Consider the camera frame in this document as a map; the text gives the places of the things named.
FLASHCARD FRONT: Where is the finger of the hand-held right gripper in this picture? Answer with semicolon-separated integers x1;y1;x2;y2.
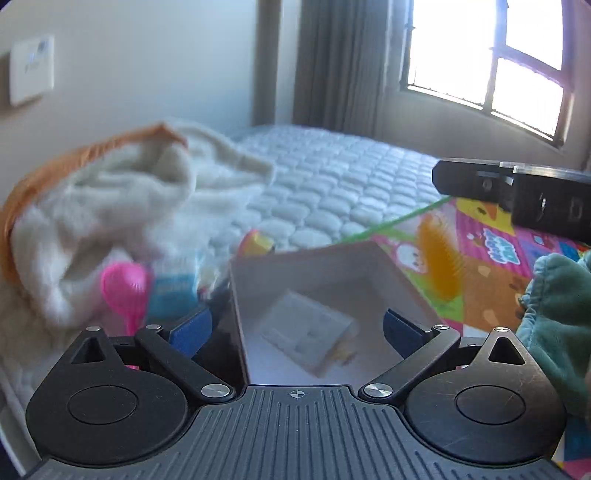
433;159;515;213

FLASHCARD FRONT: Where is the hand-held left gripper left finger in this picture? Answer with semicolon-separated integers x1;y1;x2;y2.
69;307;237;401

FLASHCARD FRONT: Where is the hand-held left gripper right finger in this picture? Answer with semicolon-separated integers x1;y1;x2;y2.
362;308;532;403

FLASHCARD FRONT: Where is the yellow ribbed brush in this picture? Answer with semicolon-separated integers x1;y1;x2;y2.
418;217;467;303

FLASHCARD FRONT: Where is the white plastic case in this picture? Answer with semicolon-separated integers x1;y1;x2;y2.
261;291;361;379

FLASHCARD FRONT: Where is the small cream bottle red cap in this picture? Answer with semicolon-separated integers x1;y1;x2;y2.
240;229;275;257

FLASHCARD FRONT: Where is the pink cardboard box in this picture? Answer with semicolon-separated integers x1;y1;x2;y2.
228;242;444;386

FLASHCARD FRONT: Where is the blue tissue packet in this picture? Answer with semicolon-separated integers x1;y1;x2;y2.
148;251;208;319

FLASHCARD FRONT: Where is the colourful cartoon play mat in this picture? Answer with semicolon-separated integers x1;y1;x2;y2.
342;196;591;480

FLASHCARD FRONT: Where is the pink plastic scoop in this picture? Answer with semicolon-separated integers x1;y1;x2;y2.
100;261;153;337

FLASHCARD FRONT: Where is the green fleece blanket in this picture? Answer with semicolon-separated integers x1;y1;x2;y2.
516;251;591;416

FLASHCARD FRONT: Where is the white quilted mattress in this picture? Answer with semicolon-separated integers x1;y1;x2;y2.
0;124;455;462

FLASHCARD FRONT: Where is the brown framed window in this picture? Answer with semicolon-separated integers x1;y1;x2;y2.
399;0;578;148

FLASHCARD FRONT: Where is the white fleece blanket orange trim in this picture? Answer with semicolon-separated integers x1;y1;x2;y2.
0;121;278;328

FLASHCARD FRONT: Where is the grey curtain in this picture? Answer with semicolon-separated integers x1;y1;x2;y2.
293;0;411;139

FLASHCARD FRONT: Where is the white wall box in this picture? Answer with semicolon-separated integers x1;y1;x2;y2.
10;34;55;107

